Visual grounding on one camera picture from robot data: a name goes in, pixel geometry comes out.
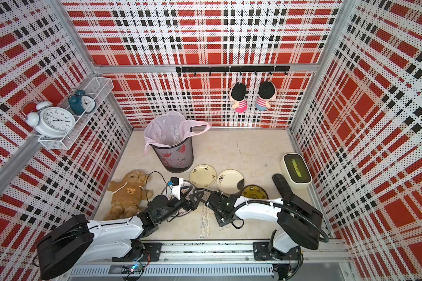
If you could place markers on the black hook rail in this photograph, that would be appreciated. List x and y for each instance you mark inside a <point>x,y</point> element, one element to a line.
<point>232,69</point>

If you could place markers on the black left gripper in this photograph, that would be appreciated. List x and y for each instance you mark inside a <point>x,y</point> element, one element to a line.
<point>186,205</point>

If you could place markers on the black remote control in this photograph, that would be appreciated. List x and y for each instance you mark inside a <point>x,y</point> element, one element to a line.
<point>281,185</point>

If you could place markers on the white alarm clock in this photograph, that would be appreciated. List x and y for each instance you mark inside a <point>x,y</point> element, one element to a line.
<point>50,121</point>

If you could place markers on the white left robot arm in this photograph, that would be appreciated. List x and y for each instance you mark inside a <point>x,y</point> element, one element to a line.
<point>80,240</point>

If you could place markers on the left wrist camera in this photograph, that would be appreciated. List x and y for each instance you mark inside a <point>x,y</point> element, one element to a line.
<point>175,185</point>

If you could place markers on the teal alarm clock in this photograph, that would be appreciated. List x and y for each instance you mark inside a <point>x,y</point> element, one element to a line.
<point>80,103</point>

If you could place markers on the black mesh trash bin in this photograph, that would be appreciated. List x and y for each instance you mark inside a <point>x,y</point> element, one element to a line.
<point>177,158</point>

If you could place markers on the cream plate with flowers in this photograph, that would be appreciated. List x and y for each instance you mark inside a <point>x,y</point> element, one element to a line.
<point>203,176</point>

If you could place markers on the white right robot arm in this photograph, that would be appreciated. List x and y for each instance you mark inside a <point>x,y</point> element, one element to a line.
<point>299,222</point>

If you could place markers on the pink plastic bin liner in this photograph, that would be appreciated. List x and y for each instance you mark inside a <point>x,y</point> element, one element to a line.
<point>171,129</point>

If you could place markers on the cream plate with black pattern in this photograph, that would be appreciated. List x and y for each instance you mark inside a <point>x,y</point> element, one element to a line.
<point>231,181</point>

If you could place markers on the white box with green display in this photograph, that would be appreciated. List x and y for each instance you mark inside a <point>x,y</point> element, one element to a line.
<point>295,171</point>

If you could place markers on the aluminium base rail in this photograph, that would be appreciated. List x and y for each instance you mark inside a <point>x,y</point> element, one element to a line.
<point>212,258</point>

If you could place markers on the doll with striped shirt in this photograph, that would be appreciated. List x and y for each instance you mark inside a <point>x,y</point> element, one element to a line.
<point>267,93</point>

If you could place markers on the yellow dark patterned plate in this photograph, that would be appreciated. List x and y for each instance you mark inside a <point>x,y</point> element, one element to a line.
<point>254,192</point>

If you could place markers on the green circuit board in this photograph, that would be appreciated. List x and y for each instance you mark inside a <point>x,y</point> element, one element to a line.
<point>131,270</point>

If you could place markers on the white wire wall shelf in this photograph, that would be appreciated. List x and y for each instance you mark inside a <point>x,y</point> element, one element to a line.
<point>97,87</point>

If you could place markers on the doll with pink dress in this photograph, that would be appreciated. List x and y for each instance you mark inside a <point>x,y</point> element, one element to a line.
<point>237,95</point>

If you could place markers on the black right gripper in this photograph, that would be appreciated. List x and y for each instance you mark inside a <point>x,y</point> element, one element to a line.
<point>221,222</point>

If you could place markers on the white orange patterned plate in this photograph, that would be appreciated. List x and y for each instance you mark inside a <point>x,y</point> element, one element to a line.
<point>186,188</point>

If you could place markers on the brown teddy bear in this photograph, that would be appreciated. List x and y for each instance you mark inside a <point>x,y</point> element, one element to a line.
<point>127,195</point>

